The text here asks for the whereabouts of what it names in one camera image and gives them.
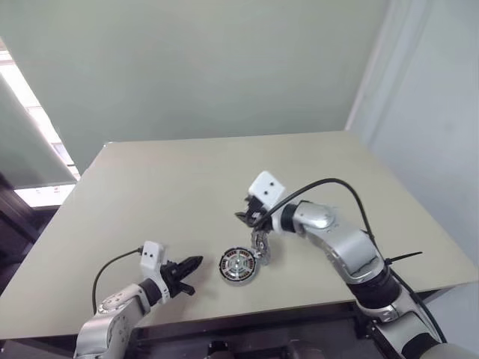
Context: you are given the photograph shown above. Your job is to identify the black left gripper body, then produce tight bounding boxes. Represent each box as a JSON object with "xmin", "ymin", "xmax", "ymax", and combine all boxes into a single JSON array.
[{"xmin": 160, "ymin": 263, "xmax": 197, "ymax": 298}]

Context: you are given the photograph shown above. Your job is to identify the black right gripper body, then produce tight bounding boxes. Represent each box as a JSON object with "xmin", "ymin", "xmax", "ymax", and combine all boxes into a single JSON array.
[{"xmin": 244, "ymin": 195, "xmax": 276, "ymax": 233}]

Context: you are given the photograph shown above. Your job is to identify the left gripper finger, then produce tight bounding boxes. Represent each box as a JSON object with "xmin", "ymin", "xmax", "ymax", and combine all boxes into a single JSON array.
[
  {"xmin": 169, "ymin": 255, "xmax": 204, "ymax": 272},
  {"xmin": 172, "ymin": 259, "xmax": 204, "ymax": 280}
]

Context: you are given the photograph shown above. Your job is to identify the small metal bracket part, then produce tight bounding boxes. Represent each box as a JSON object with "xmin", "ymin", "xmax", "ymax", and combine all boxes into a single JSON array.
[{"xmin": 249, "ymin": 230, "xmax": 272, "ymax": 266}]

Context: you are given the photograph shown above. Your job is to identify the motor stator with copper windings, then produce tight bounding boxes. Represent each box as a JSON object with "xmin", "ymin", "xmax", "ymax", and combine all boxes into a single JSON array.
[{"xmin": 218, "ymin": 248, "xmax": 259, "ymax": 287}]

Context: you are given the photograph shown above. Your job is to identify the black boxy shape under table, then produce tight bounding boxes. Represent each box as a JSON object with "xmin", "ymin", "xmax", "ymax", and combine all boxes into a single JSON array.
[{"xmin": 208, "ymin": 339, "xmax": 234, "ymax": 359}]

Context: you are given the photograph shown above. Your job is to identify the white window sill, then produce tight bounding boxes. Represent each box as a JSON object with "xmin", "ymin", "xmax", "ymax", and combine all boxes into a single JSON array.
[{"xmin": 13, "ymin": 182, "xmax": 78, "ymax": 206}]

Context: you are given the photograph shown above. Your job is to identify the dark cabinet beside window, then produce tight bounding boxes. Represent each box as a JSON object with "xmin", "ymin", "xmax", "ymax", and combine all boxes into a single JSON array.
[{"xmin": 0, "ymin": 171, "xmax": 63, "ymax": 277}]

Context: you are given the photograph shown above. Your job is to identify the grey roller window blind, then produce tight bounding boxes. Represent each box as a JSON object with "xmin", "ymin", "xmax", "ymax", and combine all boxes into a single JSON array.
[{"xmin": 0, "ymin": 70, "xmax": 78, "ymax": 188}]

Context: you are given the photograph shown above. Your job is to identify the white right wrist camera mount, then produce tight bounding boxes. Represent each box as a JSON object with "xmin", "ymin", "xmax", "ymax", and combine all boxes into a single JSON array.
[{"xmin": 249, "ymin": 171, "xmax": 287, "ymax": 211}]

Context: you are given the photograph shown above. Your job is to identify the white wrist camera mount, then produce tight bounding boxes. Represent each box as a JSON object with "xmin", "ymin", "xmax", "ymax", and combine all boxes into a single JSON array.
[
  {"xmin": 249, "ymin": 171, "xmax": 287, "ymax": 211},
  {"xmin": 140, "ymin": 241, "xmax": 168, "ymax": 280}
]

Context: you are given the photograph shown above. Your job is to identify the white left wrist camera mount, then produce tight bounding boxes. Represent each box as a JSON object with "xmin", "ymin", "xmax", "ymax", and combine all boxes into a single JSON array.
[{"xmin": 140, "ymin": 241, "xmax": 168, "ymax": 280}]

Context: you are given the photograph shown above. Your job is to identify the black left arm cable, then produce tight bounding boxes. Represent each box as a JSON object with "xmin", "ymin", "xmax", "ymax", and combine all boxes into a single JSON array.
[{"xmin": 91, "ymin": 245, "xmax": 147, "ymax": 313}]

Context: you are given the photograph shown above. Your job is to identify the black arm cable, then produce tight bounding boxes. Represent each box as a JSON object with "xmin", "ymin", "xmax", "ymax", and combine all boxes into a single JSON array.
[
  {"xmin": 91, "ymin": 245, "xmax": 147, "ymax": 313},
  {"xmin": 257, "ymin": 179, "xmax": 450, "ymax": 347}
]

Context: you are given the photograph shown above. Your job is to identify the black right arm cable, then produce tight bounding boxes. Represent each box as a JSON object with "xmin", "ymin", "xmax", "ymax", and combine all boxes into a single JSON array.
[{"xmin": 257, "ymin": 179, "xmax": 450, "ymax": 347}]

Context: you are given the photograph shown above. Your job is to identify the black table frame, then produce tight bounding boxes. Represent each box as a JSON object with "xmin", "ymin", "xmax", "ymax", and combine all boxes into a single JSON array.
[{"xmin": 0, "ymin": 289, "xmax": 461, "ymax": 359}]

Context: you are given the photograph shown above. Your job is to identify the black cable tie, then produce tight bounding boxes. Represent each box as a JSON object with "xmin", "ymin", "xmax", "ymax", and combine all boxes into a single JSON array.
[{"xmin": 383, "ymin": 251, "xmax": 424, "ymax": 265}]

